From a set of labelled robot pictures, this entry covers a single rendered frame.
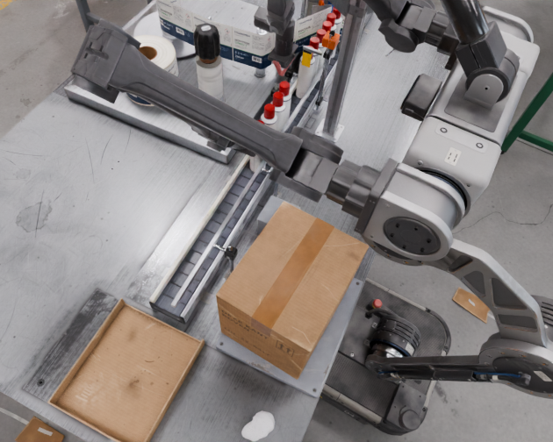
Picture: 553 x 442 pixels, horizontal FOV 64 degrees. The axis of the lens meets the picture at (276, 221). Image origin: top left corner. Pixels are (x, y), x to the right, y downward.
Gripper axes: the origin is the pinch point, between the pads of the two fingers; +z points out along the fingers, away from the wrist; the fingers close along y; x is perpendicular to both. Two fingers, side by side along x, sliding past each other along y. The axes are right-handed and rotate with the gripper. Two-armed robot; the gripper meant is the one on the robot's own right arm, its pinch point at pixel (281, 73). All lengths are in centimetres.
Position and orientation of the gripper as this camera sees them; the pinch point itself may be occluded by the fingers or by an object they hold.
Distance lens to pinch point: 160.2
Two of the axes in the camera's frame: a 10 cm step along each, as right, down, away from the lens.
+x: 9.0, 4.0, -1.8
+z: -0.6, 5.2, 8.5
